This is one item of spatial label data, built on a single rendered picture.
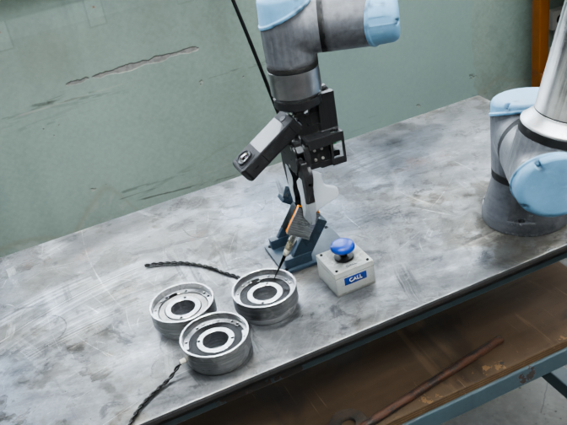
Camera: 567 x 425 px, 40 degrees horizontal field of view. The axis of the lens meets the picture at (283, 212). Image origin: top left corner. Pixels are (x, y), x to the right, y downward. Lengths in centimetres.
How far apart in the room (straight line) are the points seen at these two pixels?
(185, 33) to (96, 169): 58
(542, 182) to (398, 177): 47
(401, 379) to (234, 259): 38
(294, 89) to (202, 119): 177
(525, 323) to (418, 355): 22
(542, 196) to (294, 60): 41
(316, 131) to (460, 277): 34
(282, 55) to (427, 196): 52
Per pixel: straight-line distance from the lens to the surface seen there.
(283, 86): 110
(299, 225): 122
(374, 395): 144
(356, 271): 124
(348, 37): 108
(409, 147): 168
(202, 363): 113
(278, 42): 108
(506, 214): 136
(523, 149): 118
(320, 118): 115
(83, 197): 285
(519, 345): 153
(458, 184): 153
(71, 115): 274
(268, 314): 120
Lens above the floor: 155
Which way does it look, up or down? 30 degrees down
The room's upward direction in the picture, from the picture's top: 10 degrees counter-clockwise
